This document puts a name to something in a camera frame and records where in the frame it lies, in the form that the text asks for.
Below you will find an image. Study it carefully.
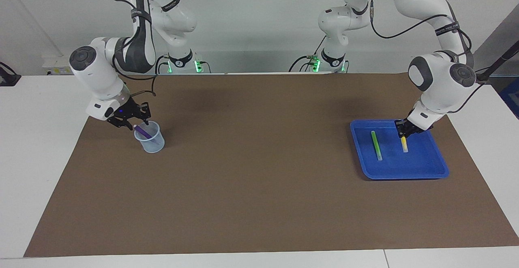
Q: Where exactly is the purple pen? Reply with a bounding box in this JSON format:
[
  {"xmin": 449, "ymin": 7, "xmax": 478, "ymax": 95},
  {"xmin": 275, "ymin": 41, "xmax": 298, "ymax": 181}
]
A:
[{"xmin": 133, "ymin": 124, "xmax": 159, "ymax": 144}]

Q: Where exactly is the green pen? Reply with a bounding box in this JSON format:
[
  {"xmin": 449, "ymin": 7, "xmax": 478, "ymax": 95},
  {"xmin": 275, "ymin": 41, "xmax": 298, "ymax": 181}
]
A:
[{"xmin": 371, "ymin": 131, "xmax": 383, "ymax": 161}]

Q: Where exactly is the blue plastic tray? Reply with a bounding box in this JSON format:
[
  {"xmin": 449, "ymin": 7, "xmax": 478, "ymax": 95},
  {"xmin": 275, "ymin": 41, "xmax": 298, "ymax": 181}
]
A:
[{"xmin": 350, "ymin": 119, "xmax": 450, "ymax": 180}]

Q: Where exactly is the pale blue mesh pen cup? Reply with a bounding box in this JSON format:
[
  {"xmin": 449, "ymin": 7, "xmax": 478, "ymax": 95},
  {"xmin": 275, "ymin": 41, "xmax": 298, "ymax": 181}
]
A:
[{"xmin": 134, "ymin": 121, "xmax": 165, "ymax": 154}]

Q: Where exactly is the blue crate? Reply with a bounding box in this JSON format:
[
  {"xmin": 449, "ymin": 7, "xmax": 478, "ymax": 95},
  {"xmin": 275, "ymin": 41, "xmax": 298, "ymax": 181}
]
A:
[{"xmin": 498, "ymin": 77, "xmax": 519, "ymax": 119}]

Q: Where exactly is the black stand pole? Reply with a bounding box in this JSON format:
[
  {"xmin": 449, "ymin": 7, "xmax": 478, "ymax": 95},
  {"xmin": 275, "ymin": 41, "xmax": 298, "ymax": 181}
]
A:
[{"xmin": 475, "ymin": 40, "xmax": 519, "ymax": 84}]

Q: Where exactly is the brown table mat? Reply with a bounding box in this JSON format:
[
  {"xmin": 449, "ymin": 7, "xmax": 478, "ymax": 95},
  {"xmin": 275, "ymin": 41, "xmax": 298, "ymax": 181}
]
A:
[{"xmin": 24, "ymin": 73, "xmax": 519, "ymax": 257}]

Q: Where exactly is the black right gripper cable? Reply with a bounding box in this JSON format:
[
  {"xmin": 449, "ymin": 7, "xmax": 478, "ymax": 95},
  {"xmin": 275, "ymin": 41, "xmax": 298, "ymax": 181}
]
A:
[{"xmin": 113, "ymin": 0, "xmax": 159, "ymax": 97}]

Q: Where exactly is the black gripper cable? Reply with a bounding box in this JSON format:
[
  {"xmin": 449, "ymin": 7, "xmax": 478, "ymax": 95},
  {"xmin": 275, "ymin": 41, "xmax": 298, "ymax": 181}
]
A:
[
  {"xmin": 367, "ymin": 0, "xmax": 487, "ymax": 114},
  {"xmin": 113, "ymin": 0, "xmax": 159, "ymax": 97}
]

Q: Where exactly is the white wall socket box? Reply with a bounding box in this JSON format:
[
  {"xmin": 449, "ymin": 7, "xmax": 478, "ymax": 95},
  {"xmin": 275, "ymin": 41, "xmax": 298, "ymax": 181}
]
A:
[{"xmin": 43, "ymin": 55, "xmax": 88, "ymax": 75}]

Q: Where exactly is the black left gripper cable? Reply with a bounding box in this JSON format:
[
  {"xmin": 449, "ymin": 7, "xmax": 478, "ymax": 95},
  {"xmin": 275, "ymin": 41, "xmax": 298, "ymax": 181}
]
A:
[{"xmin": 367, "ymin": 0, "xmax": 487, "ymax": 114}]

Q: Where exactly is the black clamp mount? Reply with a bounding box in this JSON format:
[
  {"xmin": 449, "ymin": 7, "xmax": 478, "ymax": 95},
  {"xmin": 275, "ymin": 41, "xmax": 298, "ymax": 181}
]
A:
[{"xmin": 0, "ymin": 62, "xmax": 21, "ymax": 87}]

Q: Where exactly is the black left base cable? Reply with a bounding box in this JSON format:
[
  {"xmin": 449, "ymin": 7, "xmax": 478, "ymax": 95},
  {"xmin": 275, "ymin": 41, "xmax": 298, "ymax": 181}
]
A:
[{"xmin": 289, "ymin": 36, "xmax": 327, "ymax": 73}]

